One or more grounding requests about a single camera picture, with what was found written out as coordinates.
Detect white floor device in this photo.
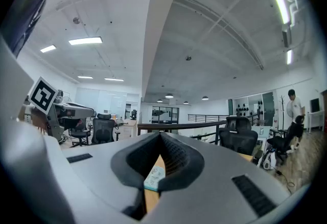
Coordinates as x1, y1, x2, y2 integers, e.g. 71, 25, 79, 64
261, 150, 277, 171

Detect black monitor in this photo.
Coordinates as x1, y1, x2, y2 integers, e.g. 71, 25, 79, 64
310, 97, 321, 113

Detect black mesh office chair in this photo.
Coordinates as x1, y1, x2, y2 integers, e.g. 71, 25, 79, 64
266, 128, 291, 165
68, 117, 91, 147
219, 116, 259, 156
90, 113, 121, 145

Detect dark metal railing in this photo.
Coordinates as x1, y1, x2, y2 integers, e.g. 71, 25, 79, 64
137, 113, 259, 146

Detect light wooden office desk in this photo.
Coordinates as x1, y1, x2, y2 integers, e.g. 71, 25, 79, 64
116, 119, 139, 138

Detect dark coat rack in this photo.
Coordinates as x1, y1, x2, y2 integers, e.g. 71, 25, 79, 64
278, 94, 288, 131

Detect light blue pouch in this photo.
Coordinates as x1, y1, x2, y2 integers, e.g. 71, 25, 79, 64
143, 165, 167, 191

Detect black floor cable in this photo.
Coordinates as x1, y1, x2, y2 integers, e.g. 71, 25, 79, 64
274, 169, 296, 194

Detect white side desk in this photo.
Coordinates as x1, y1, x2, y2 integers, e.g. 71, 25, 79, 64
306, 110, 326, 134

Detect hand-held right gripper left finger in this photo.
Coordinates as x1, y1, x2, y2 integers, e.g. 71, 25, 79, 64
61, 132, 162, 224

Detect person's black shirt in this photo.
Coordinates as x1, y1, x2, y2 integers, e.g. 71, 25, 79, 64
0, 0, 63, 58

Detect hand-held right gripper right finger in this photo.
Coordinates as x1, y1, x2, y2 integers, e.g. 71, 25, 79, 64
143, 133, 292, 224

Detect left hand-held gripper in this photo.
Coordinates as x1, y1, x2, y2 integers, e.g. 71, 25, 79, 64
24, 76, 95, 143

